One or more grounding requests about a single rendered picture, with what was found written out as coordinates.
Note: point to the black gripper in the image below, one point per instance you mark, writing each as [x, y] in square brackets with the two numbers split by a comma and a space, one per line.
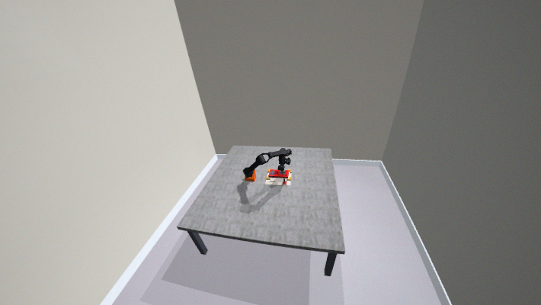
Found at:
[281, 166]

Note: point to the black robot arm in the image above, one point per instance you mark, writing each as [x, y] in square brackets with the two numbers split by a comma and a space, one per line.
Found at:
[260, 160]

